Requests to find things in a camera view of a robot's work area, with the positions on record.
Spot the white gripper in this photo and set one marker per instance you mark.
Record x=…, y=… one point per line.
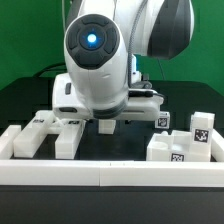
x=66, y=104

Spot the white chair seat part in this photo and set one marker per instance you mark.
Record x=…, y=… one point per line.
x=177, y=147

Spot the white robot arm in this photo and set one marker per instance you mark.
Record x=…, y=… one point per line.
x=100, y=42

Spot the white tagged cube near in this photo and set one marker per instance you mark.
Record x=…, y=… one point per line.
x=163, y=122

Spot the white chair back frame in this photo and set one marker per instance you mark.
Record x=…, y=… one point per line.
x=63, y=135

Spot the white U-shaped fence wall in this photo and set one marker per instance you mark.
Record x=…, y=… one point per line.
x=103, y=173

